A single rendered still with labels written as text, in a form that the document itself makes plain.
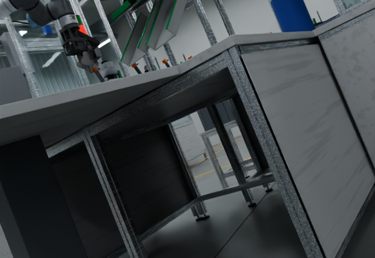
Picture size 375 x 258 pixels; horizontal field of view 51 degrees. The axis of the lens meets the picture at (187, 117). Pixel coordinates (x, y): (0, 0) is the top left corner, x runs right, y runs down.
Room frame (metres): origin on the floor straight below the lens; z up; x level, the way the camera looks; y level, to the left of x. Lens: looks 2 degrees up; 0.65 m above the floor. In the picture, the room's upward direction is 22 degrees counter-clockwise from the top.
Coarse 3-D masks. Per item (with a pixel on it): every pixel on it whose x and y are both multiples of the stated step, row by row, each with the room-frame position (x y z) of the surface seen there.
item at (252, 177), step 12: (216, 108) 2.84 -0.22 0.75; (240, 108) 3.10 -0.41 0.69; (216, 120) 2.82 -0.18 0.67; (240, 120) 3.07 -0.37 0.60; (252, 132) 3.09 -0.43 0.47; (228, 144) 2.82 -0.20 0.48; (252, 144) 3.08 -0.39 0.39; (228, 156) 2.83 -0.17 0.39; (252, 156) 3.08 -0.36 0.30; (264, 156) 3.08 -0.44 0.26; (240, 168) 2.83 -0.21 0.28; (264, 168) 3.08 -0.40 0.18; (240, 180) 2.83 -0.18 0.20; (252, 204) 2.82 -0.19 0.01
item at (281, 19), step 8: (272, 0) 1.99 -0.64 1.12; (280, 0) 1.95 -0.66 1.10; (288, 0) 1.94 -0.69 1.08; (296, 0) 1.94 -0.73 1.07; (272, 8) 2.03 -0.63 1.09; (280, 8) 1.97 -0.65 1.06; (288, 8) 1.94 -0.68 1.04; (296, 8) 1.94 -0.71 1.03; (304, 8) 1.95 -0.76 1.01; (280, 16) 1.98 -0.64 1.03; (288, 16) 1.95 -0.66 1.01; (296, 16) 1.94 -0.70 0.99; (304, 16) 1.94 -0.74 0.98; (280, 24) 2.01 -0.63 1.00; (288, 24) 1.96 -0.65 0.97; (296, 24) 1.94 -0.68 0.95; (304, 24) 1.94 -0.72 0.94; (312, 24) 1.96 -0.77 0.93
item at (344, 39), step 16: (352, 16) 1.56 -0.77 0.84; (368, 16) 1.55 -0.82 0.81; (320, 32) 1.64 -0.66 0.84; (336, 32) 1.63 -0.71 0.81; (352, 32) 1.58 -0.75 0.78; (368, 32) 1.54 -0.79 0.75; (336, 48) 1.62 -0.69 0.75; (352, 48) 1.59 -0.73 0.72; (368, 48) 1.56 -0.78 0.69; (336, 64) 1.64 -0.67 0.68; (352, 64) 1.61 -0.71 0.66; (368, 64) 1.57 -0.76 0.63; (352, 80) 1.62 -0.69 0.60; (368, 80) 1.59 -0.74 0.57; (352, 96) 1.64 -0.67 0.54; (368, 96) 1.60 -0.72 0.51; (352, 112) 1.65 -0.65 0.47; (368, 112) 1.62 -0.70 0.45; (368, 128) 1.63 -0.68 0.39; (368, 144) 1.64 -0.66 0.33
